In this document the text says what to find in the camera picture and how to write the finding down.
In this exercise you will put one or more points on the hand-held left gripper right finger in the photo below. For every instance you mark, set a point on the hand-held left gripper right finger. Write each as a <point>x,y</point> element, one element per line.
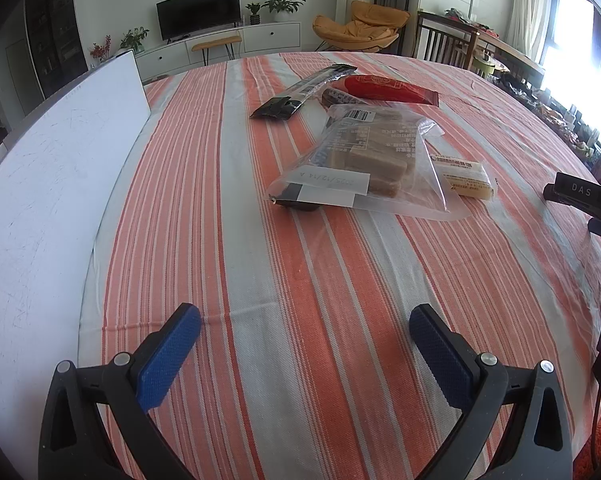
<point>440,360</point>

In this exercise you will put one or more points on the red snack packet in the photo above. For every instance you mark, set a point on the red snack packet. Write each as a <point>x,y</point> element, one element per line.
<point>385,89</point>

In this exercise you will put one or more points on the white television cabinet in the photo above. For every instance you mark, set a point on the white television cabinet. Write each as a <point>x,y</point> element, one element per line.
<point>273,37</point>

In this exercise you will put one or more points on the wooden bench with metal legs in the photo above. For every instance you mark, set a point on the wooden bench with metal legs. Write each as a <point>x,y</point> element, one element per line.
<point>215,41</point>

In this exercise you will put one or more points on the pile of assorted goods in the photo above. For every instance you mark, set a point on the pile of assorted goods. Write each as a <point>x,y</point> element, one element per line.
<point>555,110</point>

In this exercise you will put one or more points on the orange striped tablecloth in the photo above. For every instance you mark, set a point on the orange striped tablecloth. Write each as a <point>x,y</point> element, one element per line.
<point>305,285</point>

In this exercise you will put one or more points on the black display cabinet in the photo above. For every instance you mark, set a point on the black display cabinet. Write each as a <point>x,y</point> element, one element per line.
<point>55,30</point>

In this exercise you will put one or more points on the small black snack packet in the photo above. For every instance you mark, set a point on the small black snack packet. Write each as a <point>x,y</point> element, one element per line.
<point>300,206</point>

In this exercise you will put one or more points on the green plastic seat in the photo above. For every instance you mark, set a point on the green plastic seat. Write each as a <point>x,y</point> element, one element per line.
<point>483,66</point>

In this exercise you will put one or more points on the clear bag of brown cakes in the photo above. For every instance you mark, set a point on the clear bag of brown cakes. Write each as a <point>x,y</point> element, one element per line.
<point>380,160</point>

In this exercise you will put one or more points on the orange lounge chair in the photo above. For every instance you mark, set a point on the orange lounge chair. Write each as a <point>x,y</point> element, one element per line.
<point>365,20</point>

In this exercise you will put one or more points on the dark framed window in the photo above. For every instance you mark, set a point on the dark framed window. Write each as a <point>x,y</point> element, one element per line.
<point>580,35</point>

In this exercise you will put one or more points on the long black snack packet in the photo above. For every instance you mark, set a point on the long black snack packet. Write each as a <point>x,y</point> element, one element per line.
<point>300,92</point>

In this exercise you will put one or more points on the large leafy potted plant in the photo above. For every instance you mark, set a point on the large leafy potted plant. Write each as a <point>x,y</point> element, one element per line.
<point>280,2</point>

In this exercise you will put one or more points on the cream snack packet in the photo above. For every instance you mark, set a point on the cream snack packet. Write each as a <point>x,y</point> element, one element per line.
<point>465,175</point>

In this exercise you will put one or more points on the flat screen television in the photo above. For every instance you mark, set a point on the flat screen television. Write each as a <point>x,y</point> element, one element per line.
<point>198,10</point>

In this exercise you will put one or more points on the red flower arrangement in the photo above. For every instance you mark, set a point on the red flower arrangement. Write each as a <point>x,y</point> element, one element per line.
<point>100,50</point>

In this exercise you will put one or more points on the green plant in vase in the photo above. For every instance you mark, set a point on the green plant in vase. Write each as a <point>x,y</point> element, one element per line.
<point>134,37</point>

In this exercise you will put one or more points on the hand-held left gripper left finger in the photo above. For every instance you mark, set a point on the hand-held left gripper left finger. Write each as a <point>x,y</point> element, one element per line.
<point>168,355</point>

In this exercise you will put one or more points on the small dark striped packet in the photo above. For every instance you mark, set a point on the small dark striped packet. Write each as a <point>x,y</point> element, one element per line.
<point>338,96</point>

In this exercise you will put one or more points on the small potted plant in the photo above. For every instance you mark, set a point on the small potted plant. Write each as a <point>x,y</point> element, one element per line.
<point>253,10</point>

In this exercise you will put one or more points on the heap of red packages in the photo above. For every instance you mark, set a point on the heap of red packages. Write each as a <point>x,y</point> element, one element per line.
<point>468,20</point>

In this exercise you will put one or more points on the white sheer curtain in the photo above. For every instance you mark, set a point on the white sheer curtain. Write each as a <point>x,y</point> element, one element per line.
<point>528,5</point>

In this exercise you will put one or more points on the white cardboard box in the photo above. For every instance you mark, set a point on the white cardboard box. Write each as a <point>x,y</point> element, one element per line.
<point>55,185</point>

